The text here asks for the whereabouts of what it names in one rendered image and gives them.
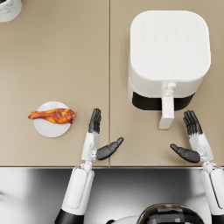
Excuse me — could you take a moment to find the roasted chicken drumstick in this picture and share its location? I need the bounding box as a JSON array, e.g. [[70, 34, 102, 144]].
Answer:
[[27, 108, 77, 125]]

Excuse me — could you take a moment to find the white air fryer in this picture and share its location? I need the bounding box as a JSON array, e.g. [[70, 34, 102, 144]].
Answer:
[[126, 10, 212, 131]]

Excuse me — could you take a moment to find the small white round plate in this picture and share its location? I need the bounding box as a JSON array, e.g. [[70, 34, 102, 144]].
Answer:
[[33, 101, 73, 138]]

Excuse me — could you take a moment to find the white marbled round pot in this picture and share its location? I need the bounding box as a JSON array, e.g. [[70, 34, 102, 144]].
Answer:
[[0, 0, 23, 24]]

